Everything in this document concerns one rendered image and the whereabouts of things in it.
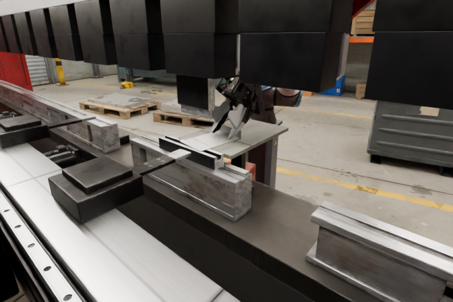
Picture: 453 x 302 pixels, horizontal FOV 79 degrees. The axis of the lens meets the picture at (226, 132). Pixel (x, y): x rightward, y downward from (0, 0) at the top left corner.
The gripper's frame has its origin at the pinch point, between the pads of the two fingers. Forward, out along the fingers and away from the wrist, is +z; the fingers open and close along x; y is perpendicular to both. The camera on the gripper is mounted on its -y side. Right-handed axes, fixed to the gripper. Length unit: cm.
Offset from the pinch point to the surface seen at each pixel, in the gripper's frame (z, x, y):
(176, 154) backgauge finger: 10.8, 2.9, 12.1
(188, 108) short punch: 0.3, -0.6, 13.3
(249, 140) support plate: -1.0, 6.5, -2.8
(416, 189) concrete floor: -62, 5, -231
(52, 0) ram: -12, -57, 39
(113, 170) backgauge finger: 18.2, 7.2, 25.6
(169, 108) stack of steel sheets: -43, -311, -174
